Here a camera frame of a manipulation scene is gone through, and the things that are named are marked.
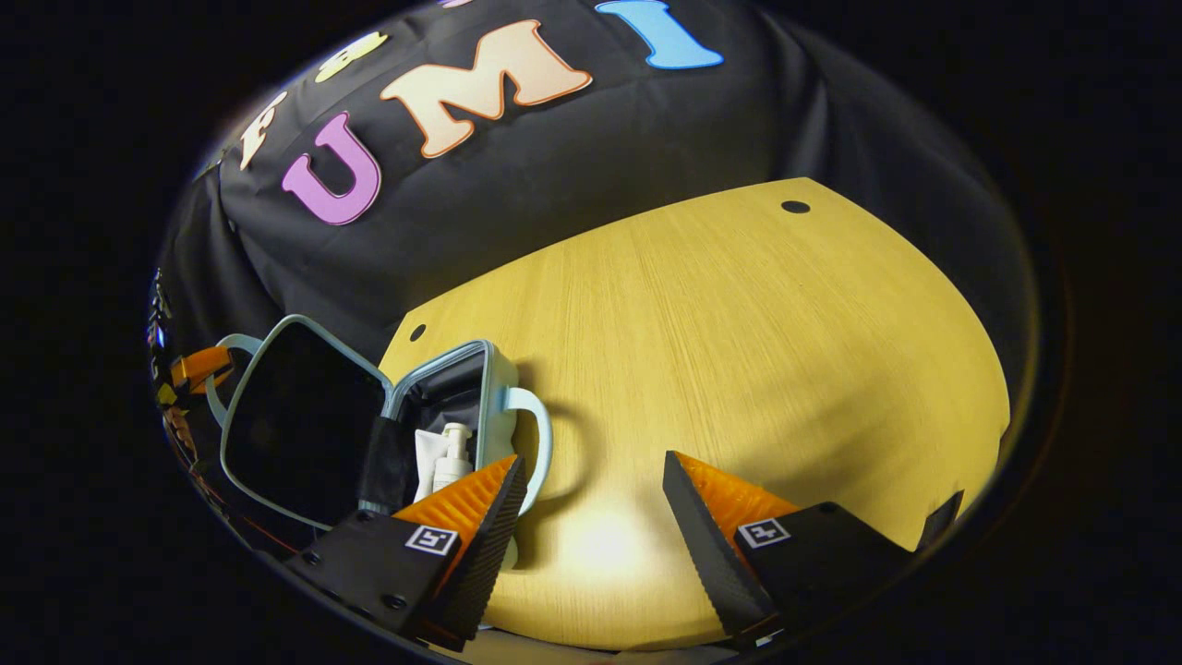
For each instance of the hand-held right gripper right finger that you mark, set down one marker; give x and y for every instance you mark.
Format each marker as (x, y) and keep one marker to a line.
(706, 554)

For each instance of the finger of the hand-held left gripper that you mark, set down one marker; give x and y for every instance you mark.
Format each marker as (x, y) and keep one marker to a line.
(201, 368)

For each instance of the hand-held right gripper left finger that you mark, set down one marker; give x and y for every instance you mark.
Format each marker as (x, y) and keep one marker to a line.
(494, 545)

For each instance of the white pump bottle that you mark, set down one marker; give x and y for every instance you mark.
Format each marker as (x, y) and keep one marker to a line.
(451, 471)

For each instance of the white squeeze tube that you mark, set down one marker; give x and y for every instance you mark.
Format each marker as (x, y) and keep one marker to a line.
(427, 462)

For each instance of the light blue suitcase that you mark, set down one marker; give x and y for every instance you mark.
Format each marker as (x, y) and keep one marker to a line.
(295, 425)

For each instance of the black backdrop cloth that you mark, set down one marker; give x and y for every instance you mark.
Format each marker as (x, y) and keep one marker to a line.
(600, 148)

